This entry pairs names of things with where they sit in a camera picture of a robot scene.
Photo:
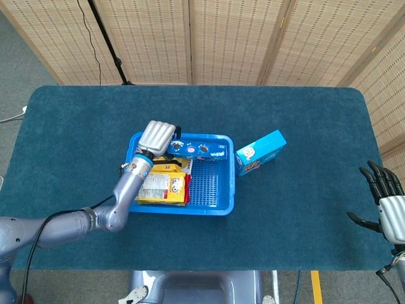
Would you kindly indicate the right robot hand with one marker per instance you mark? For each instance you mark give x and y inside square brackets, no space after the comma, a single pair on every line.
[394,215]

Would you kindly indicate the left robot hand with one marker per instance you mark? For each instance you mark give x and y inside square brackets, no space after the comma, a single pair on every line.
[156,137]

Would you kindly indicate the yellow black-striped snack bag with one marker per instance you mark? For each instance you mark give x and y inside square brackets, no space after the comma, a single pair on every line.
[171,164]

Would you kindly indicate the dark blue Oreo box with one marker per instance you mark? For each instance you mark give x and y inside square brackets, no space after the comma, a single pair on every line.
[202,150]

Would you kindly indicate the yellow red Lipo snack bag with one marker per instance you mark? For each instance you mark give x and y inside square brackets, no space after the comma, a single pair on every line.
[164,188]

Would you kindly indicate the light blue cookie box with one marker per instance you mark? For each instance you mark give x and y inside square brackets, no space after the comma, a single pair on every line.
[262,152]

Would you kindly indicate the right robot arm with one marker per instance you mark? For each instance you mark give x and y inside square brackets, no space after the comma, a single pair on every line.
[401,258]

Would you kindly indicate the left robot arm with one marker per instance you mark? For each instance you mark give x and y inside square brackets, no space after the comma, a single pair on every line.
[126,196]

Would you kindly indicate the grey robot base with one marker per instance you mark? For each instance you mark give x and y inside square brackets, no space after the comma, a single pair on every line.
[196,285]

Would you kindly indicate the blue plastic perforated basket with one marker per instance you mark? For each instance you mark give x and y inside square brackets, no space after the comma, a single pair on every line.
[205,187]

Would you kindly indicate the small white snack packet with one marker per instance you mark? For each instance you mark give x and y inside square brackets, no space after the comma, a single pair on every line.
[189,166]

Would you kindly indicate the black tripod stand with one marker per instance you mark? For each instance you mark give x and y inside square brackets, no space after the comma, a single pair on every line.
[109,47]

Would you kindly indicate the yellow floor tape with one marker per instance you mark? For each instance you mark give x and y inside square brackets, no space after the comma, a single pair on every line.
[316,288]

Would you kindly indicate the bamboo folding screen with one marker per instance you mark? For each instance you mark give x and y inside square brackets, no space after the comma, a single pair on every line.
[237,41]

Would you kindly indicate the teal table mat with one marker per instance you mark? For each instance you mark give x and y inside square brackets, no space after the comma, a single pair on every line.
[284,111]

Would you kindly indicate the white floor strip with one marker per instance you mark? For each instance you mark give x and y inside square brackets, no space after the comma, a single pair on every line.
[276,285]

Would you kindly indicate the dark red floor object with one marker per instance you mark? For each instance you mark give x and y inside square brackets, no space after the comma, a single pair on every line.
[28,299]

